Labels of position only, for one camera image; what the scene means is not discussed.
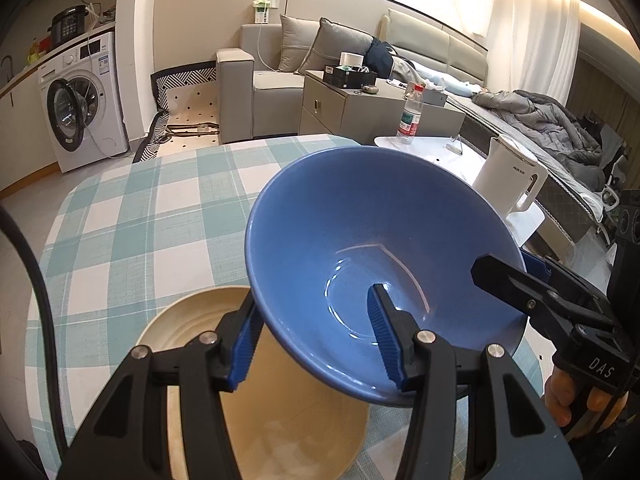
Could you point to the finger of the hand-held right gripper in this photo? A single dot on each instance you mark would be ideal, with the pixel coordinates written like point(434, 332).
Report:
point(537, 265)
point(505, 280)

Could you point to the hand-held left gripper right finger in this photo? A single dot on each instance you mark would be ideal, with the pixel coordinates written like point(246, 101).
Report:
point(382, 335)

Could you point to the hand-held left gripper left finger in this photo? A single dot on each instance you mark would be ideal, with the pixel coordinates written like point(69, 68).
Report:
point(245, 350)

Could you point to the blue ceramic bowl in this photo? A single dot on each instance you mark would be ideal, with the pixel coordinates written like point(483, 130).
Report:
point(350, 240)

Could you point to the cream ribbed plate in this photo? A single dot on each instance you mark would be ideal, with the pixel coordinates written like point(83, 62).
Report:
point(300, 435)

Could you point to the person's right hand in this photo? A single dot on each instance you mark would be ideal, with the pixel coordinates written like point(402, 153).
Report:
point(557, 400)

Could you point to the bed with grey quilted base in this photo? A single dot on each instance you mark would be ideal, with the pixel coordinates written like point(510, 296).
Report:
point(570, 195)

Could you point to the white electric kettle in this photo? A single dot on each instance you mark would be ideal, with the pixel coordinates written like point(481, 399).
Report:
point(505, 175)

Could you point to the grey down jacket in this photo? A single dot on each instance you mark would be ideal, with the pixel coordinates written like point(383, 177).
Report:
point(540, 120)

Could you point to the teal white checked tablecloth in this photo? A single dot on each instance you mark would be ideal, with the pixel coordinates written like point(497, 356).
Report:
point(150, 200)

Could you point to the clear plastic water bottle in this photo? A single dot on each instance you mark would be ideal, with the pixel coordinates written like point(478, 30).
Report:
point(410, 117)

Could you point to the white tissue box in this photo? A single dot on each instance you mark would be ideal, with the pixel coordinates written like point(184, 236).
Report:
point(435, 97)

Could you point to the light blue pillow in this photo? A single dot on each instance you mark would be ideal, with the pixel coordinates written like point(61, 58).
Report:
point(452, 85)

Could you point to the grey bedside cabinet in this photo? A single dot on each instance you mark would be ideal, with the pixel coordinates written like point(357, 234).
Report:
point(350, 110)

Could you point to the white curtain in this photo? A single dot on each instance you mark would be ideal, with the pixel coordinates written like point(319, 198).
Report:
point(535, 35)

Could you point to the beige padded headboard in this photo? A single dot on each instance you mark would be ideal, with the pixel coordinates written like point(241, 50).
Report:
point(435, 45)

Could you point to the grey sofa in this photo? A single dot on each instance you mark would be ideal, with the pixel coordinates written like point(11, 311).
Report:
point(270, 100)

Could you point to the dark navy garment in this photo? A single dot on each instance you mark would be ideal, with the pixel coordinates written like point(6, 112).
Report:
point(380, 57)

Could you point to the black white patterned floor mat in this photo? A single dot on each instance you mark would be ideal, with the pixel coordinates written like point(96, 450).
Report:
point(190, 100)

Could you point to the black storage box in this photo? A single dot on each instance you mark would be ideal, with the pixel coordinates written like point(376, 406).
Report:
point(345, 77)

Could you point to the small white box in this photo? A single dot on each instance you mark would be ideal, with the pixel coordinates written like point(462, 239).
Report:
point(351, 59)

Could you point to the white washing machine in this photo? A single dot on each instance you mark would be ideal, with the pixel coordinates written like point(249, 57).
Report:
point(100, 110)

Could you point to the grey sofa cushion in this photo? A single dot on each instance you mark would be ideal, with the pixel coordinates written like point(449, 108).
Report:
point(295, 45)
point(335, 45)

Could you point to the white kitchen base cabinet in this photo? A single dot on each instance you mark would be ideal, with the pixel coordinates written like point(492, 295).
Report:
point(20, 135)

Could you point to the black pressure cooker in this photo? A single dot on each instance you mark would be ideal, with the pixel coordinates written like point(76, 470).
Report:
point(70, 25)

